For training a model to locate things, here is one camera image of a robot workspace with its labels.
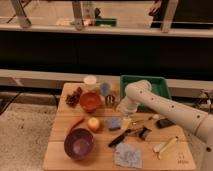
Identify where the blue sponge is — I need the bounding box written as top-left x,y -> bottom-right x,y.
108,117 -> 121,131

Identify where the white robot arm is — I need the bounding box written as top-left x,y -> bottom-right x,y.
118,80 -> 213,171

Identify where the red bowl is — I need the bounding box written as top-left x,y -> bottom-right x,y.
79,92 -> 101,113

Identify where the purple bowl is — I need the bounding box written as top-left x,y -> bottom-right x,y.
64,128 -> 94,160

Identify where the black binder clip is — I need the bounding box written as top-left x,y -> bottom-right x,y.
138,127 -> 151,140

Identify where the small metal cup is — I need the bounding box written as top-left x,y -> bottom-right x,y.
105,95 -> 115,107

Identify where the metal spoon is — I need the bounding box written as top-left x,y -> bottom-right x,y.
132,114 -> 160,125

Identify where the yellow red apple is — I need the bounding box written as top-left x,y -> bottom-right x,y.
87,117 -> 101,132

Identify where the blue patterned cloth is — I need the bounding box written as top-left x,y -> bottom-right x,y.
114,142 -> 142,169

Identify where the black rectangular block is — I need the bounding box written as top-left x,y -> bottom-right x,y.
156,119 -> 174,129

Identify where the blue plastic cup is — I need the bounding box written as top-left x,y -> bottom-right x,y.
100,83 -> 110,97

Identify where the wooden board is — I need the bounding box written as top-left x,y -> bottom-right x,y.
43,83 -> 196,171

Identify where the orange carrot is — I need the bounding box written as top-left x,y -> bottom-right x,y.
67,116 -> 85,134

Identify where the green plastic tray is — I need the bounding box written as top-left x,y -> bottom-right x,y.
120,75 -> 171,101

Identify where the white lidded jar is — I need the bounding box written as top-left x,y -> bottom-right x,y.
83,75 -> 97,92

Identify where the dark grape bunch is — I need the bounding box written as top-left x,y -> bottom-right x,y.
65,87 -> 83,107

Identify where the green box in background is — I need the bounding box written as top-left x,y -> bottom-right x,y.
95,18 -> 117,27

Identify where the yellow handled tool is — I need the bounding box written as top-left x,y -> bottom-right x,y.
153,137 -> 178,160

